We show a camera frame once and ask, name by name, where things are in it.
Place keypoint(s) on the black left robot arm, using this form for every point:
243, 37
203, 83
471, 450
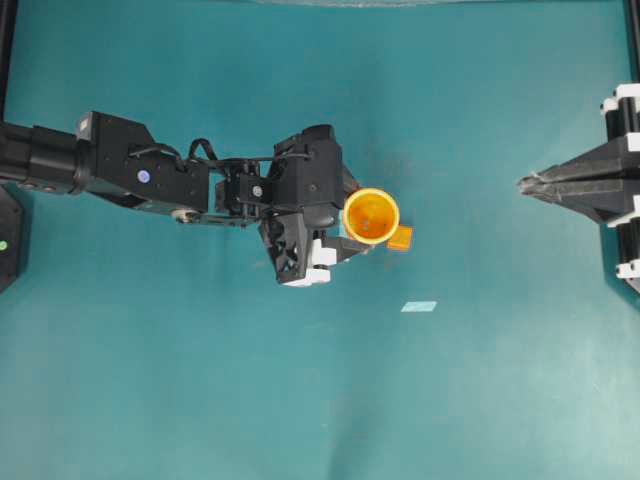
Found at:
119, 161

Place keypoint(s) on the orange cup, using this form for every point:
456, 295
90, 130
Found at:
370, 216

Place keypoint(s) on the orange square block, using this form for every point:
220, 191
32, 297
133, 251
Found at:
401, 240

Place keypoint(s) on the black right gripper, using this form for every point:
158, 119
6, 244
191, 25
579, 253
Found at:
615, 204

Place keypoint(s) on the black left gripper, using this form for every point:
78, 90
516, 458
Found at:
307, 185

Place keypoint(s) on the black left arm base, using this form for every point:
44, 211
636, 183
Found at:
16, 225

